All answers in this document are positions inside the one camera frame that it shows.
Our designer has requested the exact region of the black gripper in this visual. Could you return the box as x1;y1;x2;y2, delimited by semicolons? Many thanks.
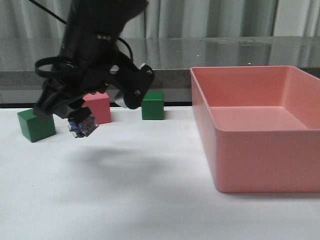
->
33;23;120;124

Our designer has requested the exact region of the yellow push button switch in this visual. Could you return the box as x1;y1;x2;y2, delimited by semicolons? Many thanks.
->
68;115;99;138

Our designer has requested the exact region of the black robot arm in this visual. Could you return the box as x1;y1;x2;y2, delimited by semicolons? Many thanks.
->
33;0;154;123

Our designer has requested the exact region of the pink cube block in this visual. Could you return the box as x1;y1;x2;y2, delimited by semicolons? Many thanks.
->
83;92;112;125

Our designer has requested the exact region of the green cube block left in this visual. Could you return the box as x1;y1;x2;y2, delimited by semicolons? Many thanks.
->
17;108;57;143

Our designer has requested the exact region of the green cube block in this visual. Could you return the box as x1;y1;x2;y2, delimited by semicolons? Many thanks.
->
141;92;165;120
17;108;57;143

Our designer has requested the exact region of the green cube block right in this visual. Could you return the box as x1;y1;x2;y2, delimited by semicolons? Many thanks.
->
141;92;165;120

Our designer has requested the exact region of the grey curtain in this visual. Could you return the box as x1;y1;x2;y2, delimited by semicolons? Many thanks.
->
0;0;320;39

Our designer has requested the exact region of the grey stone ledge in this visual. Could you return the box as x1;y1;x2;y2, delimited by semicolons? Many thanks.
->
0;36;320;108

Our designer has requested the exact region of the pink plastic bin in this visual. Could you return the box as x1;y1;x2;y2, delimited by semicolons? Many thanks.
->
190;66;320;193

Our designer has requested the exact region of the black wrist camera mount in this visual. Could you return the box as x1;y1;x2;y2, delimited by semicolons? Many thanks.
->
107;52;155;110

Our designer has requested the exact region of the black cable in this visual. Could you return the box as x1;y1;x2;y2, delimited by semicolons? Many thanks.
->
27;0;68;25

